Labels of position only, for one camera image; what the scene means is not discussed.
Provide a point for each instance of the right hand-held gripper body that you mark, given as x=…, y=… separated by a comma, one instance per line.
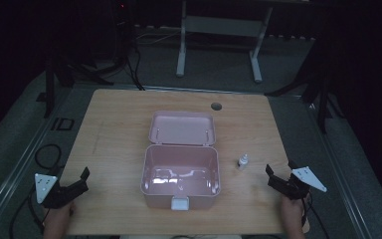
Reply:
x=300, y=182

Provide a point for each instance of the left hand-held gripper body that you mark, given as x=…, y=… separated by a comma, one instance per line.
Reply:
x=58, y=194

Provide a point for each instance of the small white dropper bottle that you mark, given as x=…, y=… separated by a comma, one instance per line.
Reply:
x=242, y=162

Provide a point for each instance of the pink plastic storage box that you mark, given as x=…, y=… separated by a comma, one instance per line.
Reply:
x=180, y=166

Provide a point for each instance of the person's left hand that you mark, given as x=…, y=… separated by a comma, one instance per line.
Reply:
x=58, y=219

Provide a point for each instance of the person's right hand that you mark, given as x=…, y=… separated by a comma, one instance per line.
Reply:
x=291, y=212

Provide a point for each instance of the black tripod stand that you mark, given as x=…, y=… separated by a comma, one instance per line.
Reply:
x=315, y=89
x=66, y=73

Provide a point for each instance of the aluminium floor rail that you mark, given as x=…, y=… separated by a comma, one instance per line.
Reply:
x=341, y=172
x=20, y=166

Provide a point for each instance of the black rectangular floor bracket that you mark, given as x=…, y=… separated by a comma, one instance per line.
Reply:
x=63, y=124

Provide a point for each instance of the white metal desk frame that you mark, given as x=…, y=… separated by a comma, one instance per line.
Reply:
x=219, y=26

